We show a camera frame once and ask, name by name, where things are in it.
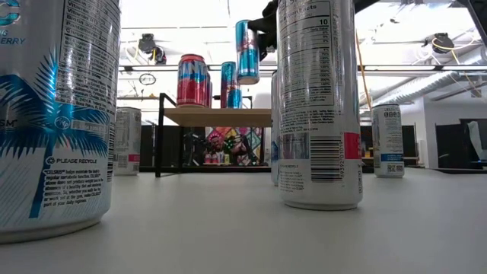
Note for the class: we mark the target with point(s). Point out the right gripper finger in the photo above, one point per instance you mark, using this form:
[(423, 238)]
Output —
[(266, 24), (268, 43)]

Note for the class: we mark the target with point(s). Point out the white Celsius can blue band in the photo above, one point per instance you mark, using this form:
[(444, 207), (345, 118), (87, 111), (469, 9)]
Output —
[(389, 141)]

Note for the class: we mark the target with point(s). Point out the white Celsius Peach Vibe can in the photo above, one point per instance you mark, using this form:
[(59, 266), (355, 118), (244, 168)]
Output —
[(319, 114)]

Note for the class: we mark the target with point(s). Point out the white Celsius Arctic Vibe can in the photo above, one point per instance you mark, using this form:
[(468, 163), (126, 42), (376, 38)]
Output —
[(274, 133)]

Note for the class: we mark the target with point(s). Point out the long ceiling light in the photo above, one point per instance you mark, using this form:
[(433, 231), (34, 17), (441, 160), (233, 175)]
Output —
[(418, 68), (171, 68)]

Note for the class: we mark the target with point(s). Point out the black ceiling device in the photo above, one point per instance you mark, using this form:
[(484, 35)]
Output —
[(160, 56)]

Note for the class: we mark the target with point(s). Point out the person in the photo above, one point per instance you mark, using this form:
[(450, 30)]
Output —
[(216, 146)]

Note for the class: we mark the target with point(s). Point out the black partition panel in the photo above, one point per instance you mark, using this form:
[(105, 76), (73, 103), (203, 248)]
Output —
[(169, 146), (452, 144)]

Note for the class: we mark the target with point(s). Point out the white Celsius can pink patch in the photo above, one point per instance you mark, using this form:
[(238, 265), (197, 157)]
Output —
[(127, 141)]

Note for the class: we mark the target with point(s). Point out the white Celsius can blue palm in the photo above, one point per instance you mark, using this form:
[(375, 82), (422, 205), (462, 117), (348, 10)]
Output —
[(57, 133)]

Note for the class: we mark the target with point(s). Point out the wooden shelf black frame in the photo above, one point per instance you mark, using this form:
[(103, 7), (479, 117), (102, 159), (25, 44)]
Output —
[(228, 117)]

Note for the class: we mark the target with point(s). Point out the colourful wall art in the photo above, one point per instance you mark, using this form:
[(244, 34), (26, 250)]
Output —
[(247, 137)]

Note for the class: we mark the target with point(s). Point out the white ceiling duct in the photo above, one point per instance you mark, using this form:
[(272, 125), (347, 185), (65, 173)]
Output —
[(426, 85)]

